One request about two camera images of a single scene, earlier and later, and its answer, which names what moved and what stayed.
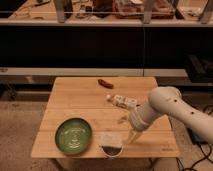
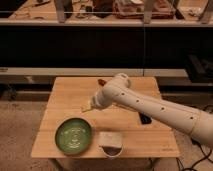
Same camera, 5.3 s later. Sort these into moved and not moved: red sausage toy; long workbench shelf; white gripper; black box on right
Moved: white gripper
Not moved: long workbench shelf; red sausage toy; black box on right
